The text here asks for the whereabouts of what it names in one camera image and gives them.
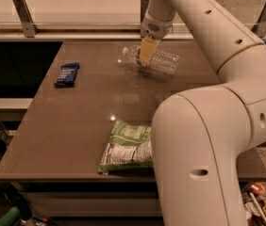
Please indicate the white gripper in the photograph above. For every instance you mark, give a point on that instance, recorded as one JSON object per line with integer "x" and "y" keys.
{"x": 156, "y": 28}

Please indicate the clear plastic water bottle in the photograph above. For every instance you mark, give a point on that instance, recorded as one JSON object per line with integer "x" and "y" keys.
{"x": 160, "y": 61}

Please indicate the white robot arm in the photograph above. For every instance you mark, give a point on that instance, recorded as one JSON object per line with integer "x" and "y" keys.
{"x": 197, "y": 134}

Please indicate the dark blue snack bar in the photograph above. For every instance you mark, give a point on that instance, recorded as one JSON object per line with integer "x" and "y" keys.
{"x": 67, "y": 75}

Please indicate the green chip bag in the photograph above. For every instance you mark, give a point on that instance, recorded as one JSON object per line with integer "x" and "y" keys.
{"x": 128, "y": 148}

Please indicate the grey table drawer base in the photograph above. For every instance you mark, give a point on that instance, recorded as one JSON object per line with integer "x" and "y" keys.
{"x": 93, "y": 200}

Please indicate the green cylinder object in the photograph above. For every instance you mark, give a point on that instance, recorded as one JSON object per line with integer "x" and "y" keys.
{"x": 11, "y": 218}

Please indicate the left metal railing bracket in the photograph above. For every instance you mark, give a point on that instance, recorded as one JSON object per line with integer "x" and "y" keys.
{"x": 28, "y": 26}

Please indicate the wire basket with items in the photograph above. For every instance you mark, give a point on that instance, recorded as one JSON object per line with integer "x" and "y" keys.
{"x": 254, "y": 199}

